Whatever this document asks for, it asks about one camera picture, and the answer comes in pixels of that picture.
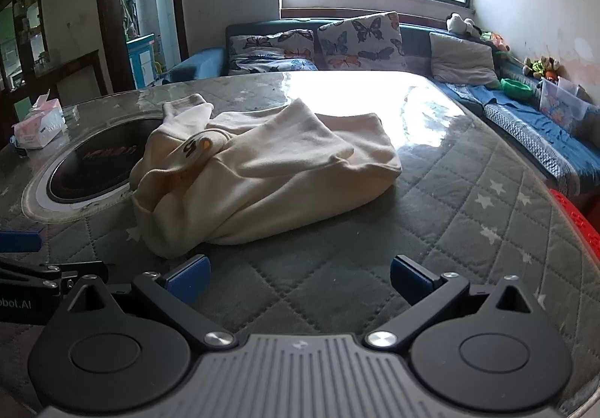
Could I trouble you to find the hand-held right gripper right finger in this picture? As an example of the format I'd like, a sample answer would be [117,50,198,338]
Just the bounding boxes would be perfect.
[366,254,560,348]

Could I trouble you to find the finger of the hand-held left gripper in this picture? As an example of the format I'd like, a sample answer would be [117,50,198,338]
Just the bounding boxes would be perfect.
[0,260,110,301]
[0,229,44,254]

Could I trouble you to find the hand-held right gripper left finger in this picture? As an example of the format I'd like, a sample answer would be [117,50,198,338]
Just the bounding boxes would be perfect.
[49,254,236,348]

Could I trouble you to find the cream sweater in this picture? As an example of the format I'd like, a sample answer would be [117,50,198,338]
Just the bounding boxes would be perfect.
[129,92,403,259]

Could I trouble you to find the round black induction cooker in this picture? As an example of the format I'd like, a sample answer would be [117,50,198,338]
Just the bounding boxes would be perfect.
[21,115,165,226]

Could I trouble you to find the pink tissue pack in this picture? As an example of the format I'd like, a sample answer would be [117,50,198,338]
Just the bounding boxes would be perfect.
[12,90,66,149]

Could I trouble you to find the red perforated plastic stool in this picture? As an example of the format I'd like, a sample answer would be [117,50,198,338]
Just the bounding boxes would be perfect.
[548,188,600,270]

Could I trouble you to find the blue patterned sofa throw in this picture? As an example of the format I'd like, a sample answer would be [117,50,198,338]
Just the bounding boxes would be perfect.
[445,83,600,196]

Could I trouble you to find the blue storage box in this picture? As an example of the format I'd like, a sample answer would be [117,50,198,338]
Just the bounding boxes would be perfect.
[126,34,158,88]

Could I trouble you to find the dark wooden cabinet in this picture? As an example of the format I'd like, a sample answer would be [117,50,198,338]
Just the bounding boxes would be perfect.
[0,0,48,91]

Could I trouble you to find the green bowl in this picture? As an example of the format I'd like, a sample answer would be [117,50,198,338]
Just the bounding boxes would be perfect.
[499,78,534,101]

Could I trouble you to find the blue sofa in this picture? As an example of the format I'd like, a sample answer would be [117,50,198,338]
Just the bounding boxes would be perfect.
[169,17,600,213]

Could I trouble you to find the grey pillow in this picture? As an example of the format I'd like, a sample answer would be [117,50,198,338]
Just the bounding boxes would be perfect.
[429,31,501,90]

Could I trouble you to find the clear plastic storage box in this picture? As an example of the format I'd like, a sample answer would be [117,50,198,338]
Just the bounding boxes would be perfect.
[539,77,592,133]

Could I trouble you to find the square butterfly print pillow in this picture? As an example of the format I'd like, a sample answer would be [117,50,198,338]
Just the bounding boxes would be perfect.
[317,11,405,71]

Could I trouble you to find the long butterfly print pillow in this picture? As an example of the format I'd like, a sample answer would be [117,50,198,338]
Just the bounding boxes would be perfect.
[228,29,320,74]

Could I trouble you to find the brown green plush toy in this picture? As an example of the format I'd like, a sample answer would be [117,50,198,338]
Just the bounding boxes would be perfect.
[522,55,562,82]

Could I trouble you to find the green and pink plush toys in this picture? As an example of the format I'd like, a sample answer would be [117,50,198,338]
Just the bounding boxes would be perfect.
[480,30,511,54]

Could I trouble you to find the panda plush toy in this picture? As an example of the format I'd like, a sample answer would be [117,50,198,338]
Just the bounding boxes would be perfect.
[445,12,483,40]

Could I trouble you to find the dark wooden door frame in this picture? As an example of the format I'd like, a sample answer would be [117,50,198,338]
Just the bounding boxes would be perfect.
[94,0,189,95]

